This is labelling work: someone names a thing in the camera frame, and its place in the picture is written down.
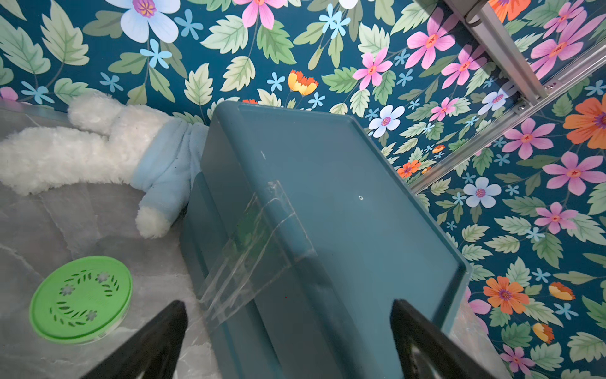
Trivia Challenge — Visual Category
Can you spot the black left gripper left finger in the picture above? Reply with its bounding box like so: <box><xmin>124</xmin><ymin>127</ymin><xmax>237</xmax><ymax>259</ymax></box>
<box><xmin>84</xmin><ymin>300</ymin><xmax>189</xmax><ymax>379</ymax></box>

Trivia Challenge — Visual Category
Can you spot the teal drawer cabinet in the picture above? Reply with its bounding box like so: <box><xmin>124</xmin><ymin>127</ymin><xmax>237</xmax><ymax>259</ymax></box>
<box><xmin>181</xmin><ymin>102</ymin><xmax>470</xmax><ymax>378</ymax></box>

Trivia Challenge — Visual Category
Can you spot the green lidded air freshener can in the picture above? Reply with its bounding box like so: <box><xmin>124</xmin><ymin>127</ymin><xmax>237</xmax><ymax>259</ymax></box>
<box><xmin>29</xmin><ymin>256</ymin><xmax>133</xmax><ymax>344</ymax></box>

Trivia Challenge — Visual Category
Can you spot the aluminium corner frame post right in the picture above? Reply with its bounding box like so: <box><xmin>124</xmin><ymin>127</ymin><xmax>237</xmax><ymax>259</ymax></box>
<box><xmin>409</xmin><ymin>1</ymin><xmax>605</xmax><ymax>194</ymax></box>

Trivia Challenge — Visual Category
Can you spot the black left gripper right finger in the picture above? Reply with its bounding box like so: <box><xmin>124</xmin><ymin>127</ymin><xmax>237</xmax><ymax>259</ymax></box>
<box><xmin>391</xmin><ymin>299</ymin><xmax>494</xmax><ymax>379</ymax></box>

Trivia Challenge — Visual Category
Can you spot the white plush toy blue hoodie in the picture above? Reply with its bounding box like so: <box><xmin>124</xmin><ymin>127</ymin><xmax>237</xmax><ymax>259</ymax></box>
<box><xmin>1</xmin><ymin>93</ymin><xmax>209</xmax><ymax>238</ymax></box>

